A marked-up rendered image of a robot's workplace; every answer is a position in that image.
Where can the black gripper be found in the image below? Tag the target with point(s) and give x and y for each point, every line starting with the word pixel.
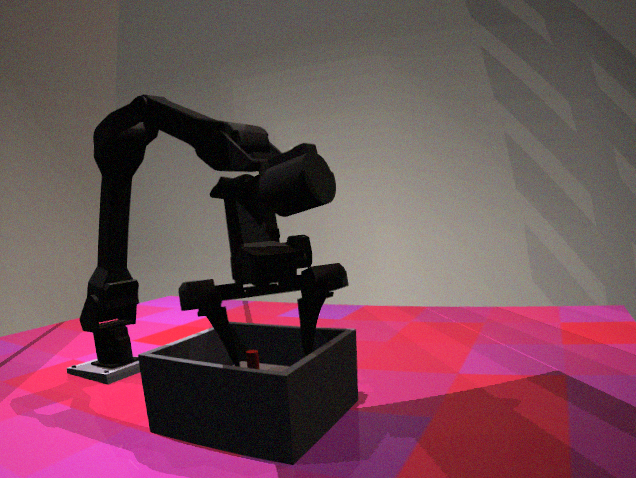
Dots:
pixel 315 284

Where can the dark red peg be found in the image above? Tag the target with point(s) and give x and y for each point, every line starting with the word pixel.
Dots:
pixel 252 359

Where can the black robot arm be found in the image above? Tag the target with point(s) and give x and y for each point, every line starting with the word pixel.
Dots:
pixel 288 183

